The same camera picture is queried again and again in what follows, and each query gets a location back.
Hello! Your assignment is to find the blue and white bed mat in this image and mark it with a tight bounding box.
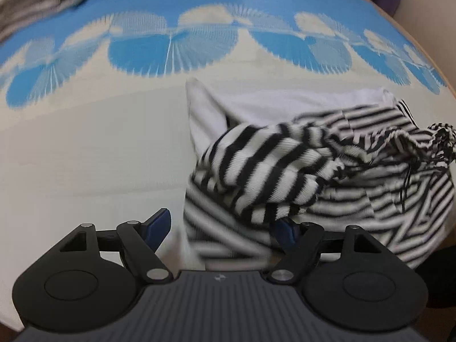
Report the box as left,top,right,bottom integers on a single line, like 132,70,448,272
0,0,456,332

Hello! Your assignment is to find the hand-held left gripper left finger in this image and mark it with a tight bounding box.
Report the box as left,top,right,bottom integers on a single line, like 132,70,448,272
59,207,174,286

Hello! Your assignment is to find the striped and white small shirt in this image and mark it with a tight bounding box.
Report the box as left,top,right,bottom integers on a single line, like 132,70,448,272
183,78,456,271

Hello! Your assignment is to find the white speckled folded quilt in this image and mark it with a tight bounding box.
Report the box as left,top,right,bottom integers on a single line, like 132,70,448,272
0,0,97,40

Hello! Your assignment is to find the wooden bed frame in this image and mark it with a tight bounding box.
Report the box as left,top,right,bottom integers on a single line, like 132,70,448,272
342,0,456,95

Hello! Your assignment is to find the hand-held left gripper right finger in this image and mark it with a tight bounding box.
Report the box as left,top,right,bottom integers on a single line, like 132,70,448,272
266,219,383,286

